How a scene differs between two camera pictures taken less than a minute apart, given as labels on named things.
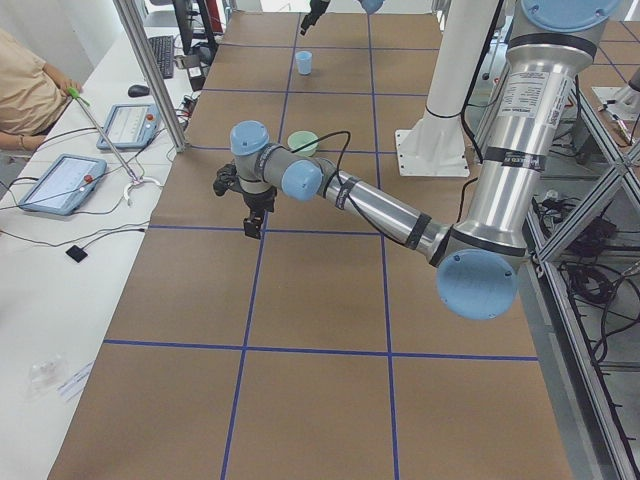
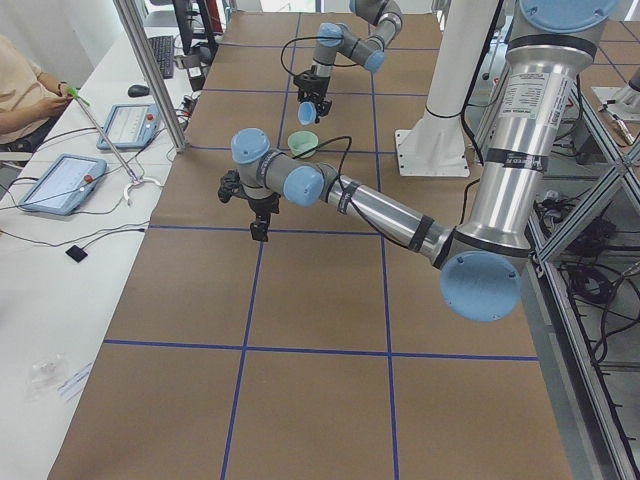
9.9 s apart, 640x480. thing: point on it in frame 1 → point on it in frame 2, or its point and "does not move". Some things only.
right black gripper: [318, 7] → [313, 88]
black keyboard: [163, 47] does not move
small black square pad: [76, 253] does not move
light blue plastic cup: [304, 61] → [307, 113]
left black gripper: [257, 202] does not move
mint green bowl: [301, 138] does not move
